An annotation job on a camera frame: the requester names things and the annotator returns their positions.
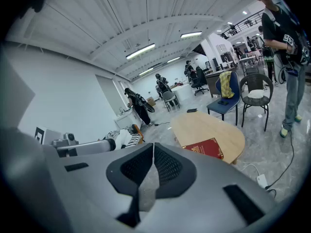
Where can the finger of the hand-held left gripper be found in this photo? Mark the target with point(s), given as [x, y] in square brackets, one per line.
[111, 144]

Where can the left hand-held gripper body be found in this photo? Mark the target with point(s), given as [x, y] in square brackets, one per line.
[85, 147]

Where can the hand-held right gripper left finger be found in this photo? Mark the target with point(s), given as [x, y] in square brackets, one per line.
[131, 169]

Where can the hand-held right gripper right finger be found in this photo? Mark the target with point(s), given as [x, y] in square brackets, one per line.
[170, 169]

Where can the orange sofa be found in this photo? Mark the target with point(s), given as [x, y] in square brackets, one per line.
[139, 131]

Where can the red book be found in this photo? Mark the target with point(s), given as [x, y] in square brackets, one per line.
[206, 148]

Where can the light wooden oval table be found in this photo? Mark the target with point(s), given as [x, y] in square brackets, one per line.
[206, 125]

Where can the white towel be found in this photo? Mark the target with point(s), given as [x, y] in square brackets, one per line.
[124, 137]

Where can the black white striped blanket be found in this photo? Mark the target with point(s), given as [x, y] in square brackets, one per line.
[134, 139]

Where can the white cabinet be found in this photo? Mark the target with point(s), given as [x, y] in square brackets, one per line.
[126, 120]

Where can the cardboard box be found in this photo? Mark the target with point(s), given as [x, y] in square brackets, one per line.
[151, 102]

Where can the black phone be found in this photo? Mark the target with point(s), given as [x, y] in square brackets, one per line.
[192, 110]
[223, 102]

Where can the grey folding chair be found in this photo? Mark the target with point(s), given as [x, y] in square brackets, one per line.
[168, 96]

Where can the blue chair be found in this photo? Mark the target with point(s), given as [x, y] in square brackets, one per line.
[218, 108]

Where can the white round table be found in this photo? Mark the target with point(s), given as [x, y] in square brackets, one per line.
[182, 92]

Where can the long ceiling light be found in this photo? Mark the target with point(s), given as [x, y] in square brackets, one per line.
[191, 34]
[146, 71]
[173, 59]
[140, 51]

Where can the black office chair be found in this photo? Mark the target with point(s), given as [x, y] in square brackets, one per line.
[199, 78]

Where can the brown desk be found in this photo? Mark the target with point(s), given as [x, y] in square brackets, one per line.
[213, 78]

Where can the yellow patterned cloth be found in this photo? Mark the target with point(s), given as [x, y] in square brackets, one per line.
[227, 85]

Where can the white seat cushion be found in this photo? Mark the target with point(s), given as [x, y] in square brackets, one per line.
[255, 94]

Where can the black wicker chair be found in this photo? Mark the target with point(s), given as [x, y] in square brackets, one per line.
[255, 81]

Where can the black balcony railing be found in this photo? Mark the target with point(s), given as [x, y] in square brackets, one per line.
[243, 23]

